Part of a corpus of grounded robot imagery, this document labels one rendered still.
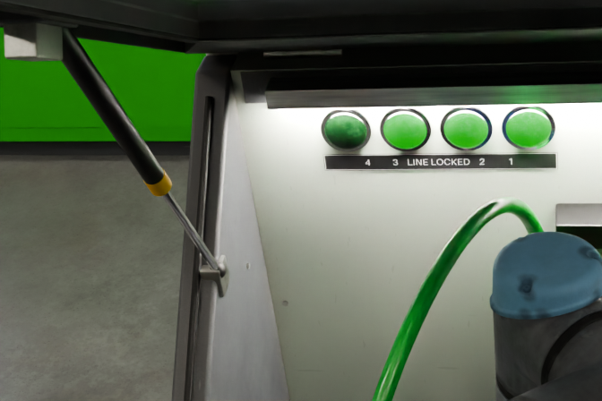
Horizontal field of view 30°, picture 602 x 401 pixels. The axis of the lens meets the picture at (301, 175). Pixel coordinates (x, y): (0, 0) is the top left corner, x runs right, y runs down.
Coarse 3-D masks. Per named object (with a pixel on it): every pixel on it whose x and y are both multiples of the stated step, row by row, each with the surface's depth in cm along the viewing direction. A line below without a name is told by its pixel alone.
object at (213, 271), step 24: (72, 48) 78; (72, 72) 80; (96, 72) 81; (96, 96) 82; (120, 120) 85; (120, 144) 88; (144, 144) 89; (144, 168) 91; (168, 192) 95; (192, 240) 102; (216, 264) 106
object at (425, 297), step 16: (480, 208) 91; (496, 208) 92; (512, 208) 94; (528, 208) 98; (464, 224) 89; (480, 224) 89; (528, 224) 100; (464, 240) 87; (448, 256) 86; (432, 272) 85; (448, 272) 86; (432, 288) 84; (416, 304) 84; (416, 320) 83; (400, 336) 83; (416, 336) 83; (400, 352) 82; (384, 368) 82; (400, 368) 82; (384, 384) 82; (384, 400) 81
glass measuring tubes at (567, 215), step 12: (564, 204) 113; (576, 204) 113; (588, 204) 112; (600, 204) 112; (564, 216) 111; (576, 216) 111; (588, 216) 111; (600, 216) 111; (564, 228) 110; (576, 228) 110; (588, 228) 110; (600, 228) 109; (588, 240) 110; (600, 240) 110; (600, 252) 114
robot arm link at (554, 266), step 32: (512, 256) 76; (544, 256) 75; (576, 256) 75; (512, 288) 74; (544, 288) 73; (576, 288) 72; (512, 320) 75; (544, 320) 74; (576, 320) 72; (512, 352) 76; (544, 352) 73; (512, 384) 78
